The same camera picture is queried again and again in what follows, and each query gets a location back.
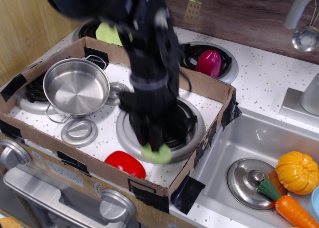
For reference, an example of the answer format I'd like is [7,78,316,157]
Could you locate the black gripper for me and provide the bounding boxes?
[120,76,190,151]

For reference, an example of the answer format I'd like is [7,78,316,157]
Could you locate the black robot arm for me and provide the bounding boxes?
[48,0,185,151]

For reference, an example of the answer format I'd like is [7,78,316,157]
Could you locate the steel pot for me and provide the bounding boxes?
[43,55,110,124]

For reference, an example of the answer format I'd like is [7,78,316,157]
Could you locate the steel pot lid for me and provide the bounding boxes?
[226,158,275,211]

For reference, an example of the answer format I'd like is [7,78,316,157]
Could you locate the red toy pepper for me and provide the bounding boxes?
[104,151,146,179]

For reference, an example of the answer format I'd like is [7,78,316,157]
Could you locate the grey stovetop knob middle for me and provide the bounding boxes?
[105,82,130,106]

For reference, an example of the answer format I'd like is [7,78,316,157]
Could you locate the grey stovetop knob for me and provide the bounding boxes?
[105,82,130,106]
[61,118,98,148]

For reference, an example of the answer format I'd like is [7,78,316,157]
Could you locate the grey stovetop knob front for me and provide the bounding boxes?
[61,118,98,148]

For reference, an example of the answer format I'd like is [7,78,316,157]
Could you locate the grey oven knob right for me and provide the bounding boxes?
[99,189,136,223]

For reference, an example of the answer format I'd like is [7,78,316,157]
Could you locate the grey oven knob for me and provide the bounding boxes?
[0,139,32,170]
[99,189,136,223]

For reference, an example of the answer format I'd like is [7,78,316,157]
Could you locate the steel sink basin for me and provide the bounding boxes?
[191,109,319,228]

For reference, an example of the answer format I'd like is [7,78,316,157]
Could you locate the back right black burner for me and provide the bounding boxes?
[179,41,239,84]

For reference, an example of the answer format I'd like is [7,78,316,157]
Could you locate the green plastic plate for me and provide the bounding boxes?
[96,22,133,46]

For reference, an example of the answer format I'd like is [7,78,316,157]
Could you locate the back left black burner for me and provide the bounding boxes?
[73,20,100,41]

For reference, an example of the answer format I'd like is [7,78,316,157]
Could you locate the front left black burner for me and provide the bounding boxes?
[16,74,57,115]

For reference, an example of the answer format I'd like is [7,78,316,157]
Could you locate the hanging green spatula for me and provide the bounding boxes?
[183,0,202,24]

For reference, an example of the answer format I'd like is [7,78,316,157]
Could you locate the grey oven knob left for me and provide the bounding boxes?
[0,139,32,170]

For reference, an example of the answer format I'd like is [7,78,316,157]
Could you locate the cardboard fence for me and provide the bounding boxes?
[0,37,237,212]

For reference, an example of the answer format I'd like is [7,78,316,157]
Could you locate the grey faucet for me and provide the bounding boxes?
[279,0,319,127]

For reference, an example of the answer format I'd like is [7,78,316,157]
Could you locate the orange toy pumpkin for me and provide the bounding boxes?
[275,151,319,195]

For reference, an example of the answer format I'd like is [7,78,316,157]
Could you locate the orange toy carrot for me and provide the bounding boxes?
[258,179,319,228]

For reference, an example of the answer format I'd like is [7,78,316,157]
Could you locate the orange toy bottom left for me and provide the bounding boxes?
[0,217,22,228]

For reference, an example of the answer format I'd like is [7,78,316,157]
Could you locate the hanging steel ladle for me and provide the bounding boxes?
[292,0,319,52]

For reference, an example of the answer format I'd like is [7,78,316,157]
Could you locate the light blue cup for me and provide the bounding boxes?
[309,187,319,223]

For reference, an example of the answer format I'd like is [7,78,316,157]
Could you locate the grey oven door handle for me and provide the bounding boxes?
[3,168,126,228]

